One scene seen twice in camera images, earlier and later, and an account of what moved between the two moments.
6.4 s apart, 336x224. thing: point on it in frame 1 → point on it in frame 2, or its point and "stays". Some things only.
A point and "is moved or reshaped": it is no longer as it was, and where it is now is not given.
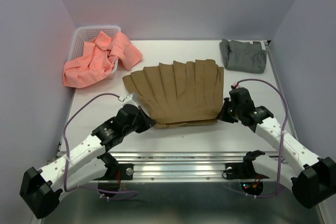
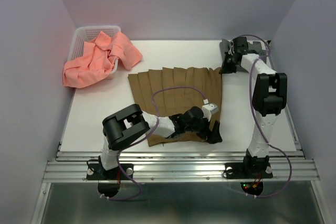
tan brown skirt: (179, 93) is moved or reshaped
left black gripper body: (138, 121) → (202, 125)
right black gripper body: (235, 112) → (229, 62)
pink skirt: (97, 60) stays
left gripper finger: (148, 120) → (216, 137)
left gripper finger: (142, 127) → (208, 138)
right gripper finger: (225, 115) → (224, 70)
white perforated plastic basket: (82, 34) stays
